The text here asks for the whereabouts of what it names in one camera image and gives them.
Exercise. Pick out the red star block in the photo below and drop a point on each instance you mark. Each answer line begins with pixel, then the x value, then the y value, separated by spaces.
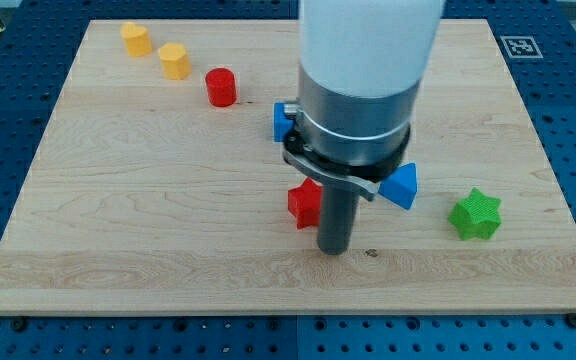
pixel 304 203

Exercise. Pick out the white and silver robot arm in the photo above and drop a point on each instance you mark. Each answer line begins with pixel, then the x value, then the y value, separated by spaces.
pixel 360 67

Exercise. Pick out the green star block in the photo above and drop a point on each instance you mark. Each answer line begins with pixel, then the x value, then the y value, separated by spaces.
pixel 476 216

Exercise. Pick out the blue cube block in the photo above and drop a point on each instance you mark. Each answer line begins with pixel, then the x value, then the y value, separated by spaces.
pixel 284 115

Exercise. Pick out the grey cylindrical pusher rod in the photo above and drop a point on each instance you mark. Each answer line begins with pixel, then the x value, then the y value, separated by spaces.
pixel 336 220

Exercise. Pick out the blue triangle block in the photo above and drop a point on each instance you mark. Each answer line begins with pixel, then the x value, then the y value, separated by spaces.
pixel 401 186

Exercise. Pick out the red cylinder block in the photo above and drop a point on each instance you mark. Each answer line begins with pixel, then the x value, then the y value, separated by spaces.
pixel 221 87

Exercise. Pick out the wooden board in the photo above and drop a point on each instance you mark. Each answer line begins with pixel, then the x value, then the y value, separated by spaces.
pixel 144 199

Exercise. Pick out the yellow hexagon block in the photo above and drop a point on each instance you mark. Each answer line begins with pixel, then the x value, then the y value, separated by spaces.
pixel 175 61

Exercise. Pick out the yellow heart block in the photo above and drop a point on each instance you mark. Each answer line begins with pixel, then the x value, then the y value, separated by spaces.
pixel 136 39

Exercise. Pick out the white fiducial marker tag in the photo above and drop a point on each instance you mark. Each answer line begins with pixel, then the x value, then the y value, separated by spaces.
pixel 521 47

